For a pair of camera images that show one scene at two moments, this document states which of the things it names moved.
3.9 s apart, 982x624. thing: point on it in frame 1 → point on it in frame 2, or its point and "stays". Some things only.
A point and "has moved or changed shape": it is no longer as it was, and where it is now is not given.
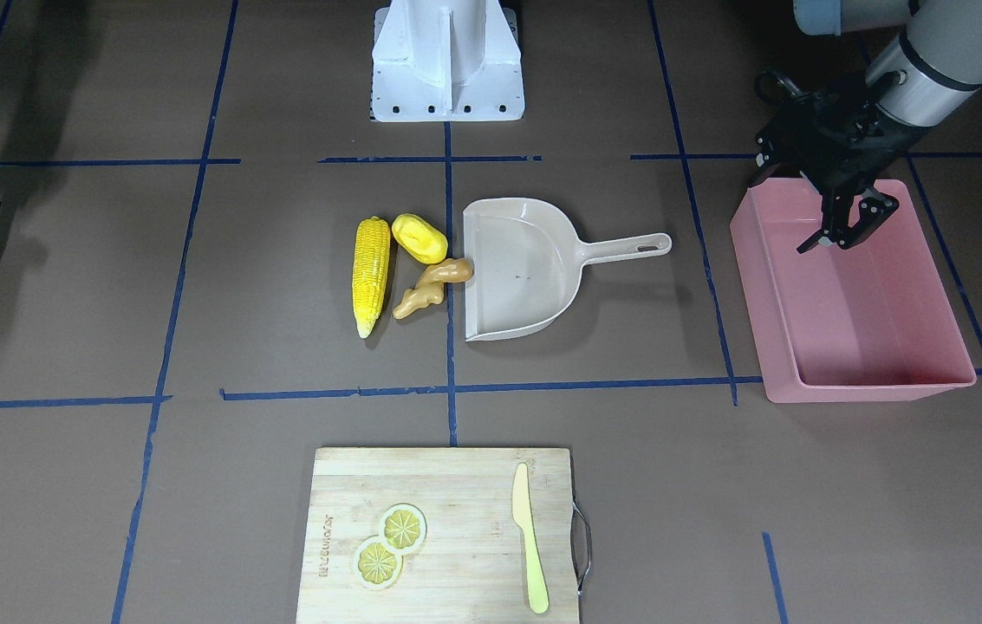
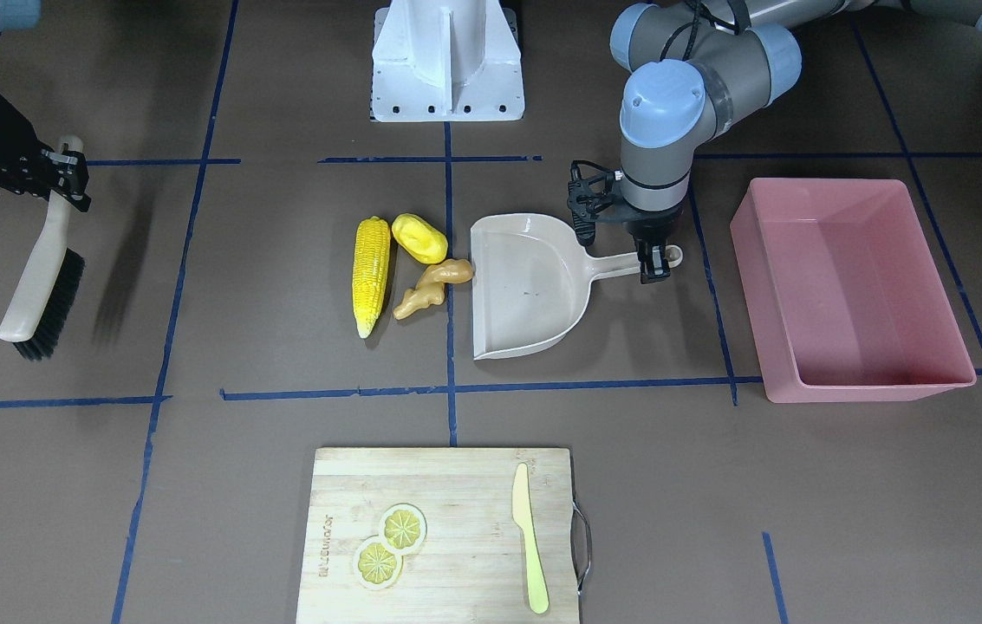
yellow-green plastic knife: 522,514 stays
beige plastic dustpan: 528,256 has moved or changed shape
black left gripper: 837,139 → 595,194
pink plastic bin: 874,321 stays
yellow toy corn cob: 371,266 stays
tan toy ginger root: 429,289 stays
